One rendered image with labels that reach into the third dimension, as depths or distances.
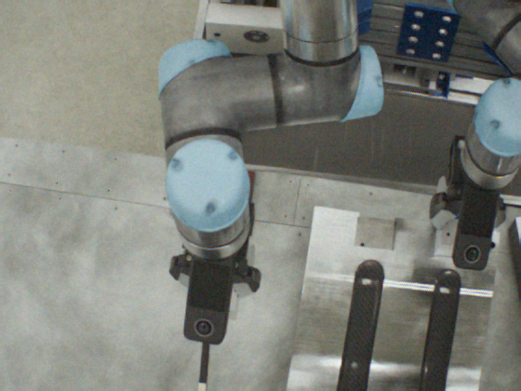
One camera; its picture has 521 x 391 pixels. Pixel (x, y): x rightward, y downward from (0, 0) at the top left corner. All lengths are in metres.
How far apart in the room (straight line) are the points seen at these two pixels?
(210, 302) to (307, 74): 0.28
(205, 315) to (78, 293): 0.36
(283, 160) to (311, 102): 1.12
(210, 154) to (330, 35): 0.16
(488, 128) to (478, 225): 0.20
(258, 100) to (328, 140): 1.14
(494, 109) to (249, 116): 0.25
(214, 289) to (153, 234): 0.35
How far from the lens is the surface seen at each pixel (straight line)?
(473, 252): 1.28
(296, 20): 1.06
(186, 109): 1.08
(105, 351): 1.52
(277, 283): 1.53
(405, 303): 1.44
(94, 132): 2.49
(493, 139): 1.12
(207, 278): 1.21
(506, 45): 1.19
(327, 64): 1.08
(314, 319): 1.43
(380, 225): 1.49
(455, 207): 1.32
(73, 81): 2.55
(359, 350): 1.43
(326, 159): 2.21
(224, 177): 1.04
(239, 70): 1.10
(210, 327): 1.22
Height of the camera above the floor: 2.28
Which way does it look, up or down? 71 degrees down
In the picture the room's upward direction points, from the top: straight up
